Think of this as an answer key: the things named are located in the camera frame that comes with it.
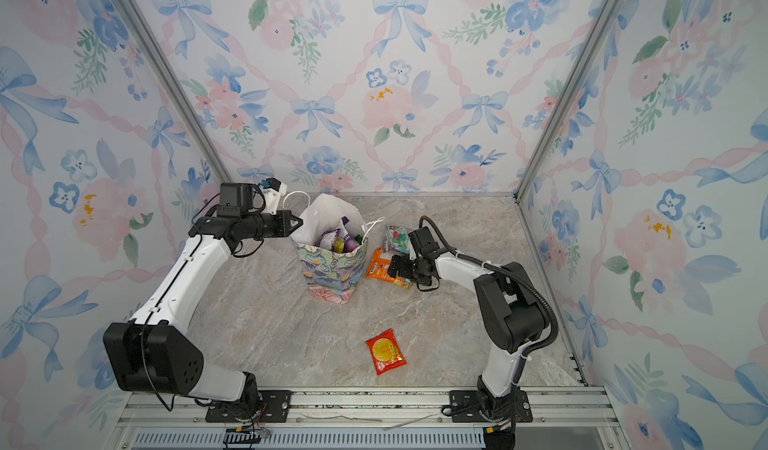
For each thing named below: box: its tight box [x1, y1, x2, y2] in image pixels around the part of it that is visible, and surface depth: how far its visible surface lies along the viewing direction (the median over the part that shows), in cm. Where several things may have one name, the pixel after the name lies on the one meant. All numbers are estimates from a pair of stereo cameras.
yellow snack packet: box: [333, 237, 345, 254], surface depth 87 cm
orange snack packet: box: [365, 246, 412, 290], surface depth 98 cm
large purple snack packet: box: [340, 216, 360, 253], surface depth 88 cm
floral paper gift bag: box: [292, 193, 385, 304], surface depth 83 cm
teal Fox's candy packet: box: [383, 225, 412, 254], surface depth 105 cm
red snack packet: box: [365, 328, 408, 376], surface depth 83 cm
